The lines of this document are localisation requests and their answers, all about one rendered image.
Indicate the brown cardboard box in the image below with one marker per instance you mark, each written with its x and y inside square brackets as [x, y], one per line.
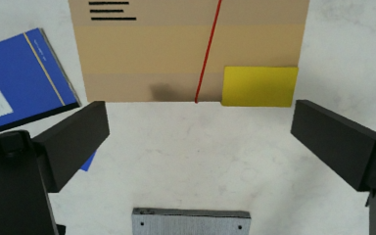
[154, 50]

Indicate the black l-shaped corner piece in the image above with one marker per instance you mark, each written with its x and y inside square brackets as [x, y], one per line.
[61, 229]

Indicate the blue notebook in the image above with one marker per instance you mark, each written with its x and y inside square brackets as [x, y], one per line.
[33, 84]

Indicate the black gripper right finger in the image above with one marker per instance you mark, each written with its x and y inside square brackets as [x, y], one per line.
[344, 145]

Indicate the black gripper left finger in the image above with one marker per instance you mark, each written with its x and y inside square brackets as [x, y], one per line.
[30, 168]

